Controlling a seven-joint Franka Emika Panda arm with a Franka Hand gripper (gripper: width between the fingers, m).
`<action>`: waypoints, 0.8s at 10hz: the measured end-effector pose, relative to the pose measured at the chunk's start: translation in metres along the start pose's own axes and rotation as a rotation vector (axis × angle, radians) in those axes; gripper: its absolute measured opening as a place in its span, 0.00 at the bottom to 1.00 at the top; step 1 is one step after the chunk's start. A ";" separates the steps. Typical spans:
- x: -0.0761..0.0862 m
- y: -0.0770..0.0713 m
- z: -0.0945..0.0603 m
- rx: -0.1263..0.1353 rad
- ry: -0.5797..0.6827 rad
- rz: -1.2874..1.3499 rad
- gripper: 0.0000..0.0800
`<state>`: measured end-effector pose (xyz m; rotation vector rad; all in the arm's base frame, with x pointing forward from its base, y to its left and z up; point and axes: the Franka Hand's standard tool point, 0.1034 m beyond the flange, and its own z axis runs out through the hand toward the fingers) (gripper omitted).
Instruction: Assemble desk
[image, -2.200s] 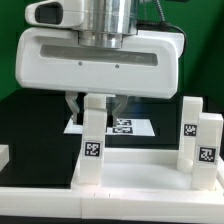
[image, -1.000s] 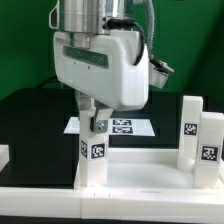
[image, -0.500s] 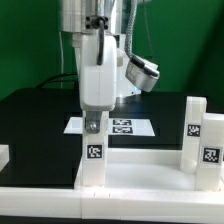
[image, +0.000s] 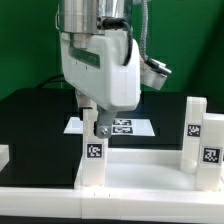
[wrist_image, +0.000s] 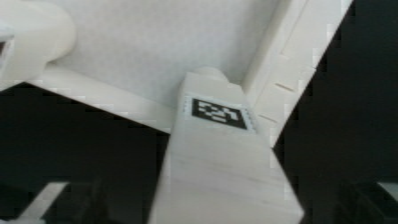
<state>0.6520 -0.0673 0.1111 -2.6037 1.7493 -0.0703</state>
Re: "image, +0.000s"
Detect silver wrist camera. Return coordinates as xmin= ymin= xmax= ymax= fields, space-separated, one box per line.
xmin=140 ymin=59 xmax=172 ymax=90

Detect white front wall fence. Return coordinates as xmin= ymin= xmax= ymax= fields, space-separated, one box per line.
xmin=0 ymin=187 xmax=224 ymax=224

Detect white desk top tray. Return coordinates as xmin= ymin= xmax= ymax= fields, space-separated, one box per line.
xmin=73 ymin=147 xmax=224 ymax=193

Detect white left wall block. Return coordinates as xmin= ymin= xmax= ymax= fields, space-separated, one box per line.
xmin=0 ymin=145 xmax=9 ymax=172

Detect black cable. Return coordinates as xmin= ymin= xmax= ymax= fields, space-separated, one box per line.
xmin=35 ymin=73 xmax=68 ymax=90

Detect grey braided camera cable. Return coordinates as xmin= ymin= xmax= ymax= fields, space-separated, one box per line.
xmin=139 ymin=0 xmax=150 ymax=63

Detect white marker sheet with tags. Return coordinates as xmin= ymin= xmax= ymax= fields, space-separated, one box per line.
xmin=64 ymin=117 xmax=155 ymax=137

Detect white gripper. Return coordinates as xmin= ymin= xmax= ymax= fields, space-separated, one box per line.
xmin=60 ymin=30 xmax=141 ymax=139

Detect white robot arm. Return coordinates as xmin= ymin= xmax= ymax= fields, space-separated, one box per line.
xmin=56 ymin=0 xmax=140 ymax=138

